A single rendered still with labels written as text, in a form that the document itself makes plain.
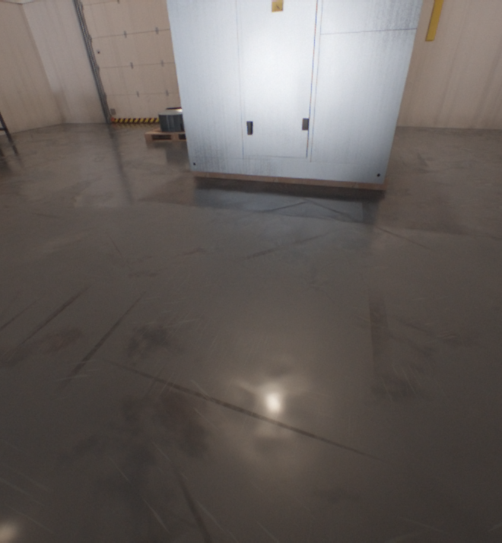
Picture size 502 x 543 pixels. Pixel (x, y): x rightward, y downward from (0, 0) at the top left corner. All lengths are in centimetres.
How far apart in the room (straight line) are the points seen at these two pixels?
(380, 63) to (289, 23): 79
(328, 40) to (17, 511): 318
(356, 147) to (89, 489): 289
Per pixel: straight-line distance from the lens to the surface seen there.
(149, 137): 621
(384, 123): 296
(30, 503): 124
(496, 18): 759
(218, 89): 322
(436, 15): 370
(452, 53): 745
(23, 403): 147
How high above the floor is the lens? 100
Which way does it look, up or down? 35 degrees down
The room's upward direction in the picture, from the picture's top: 2 degrees counter-clockwise
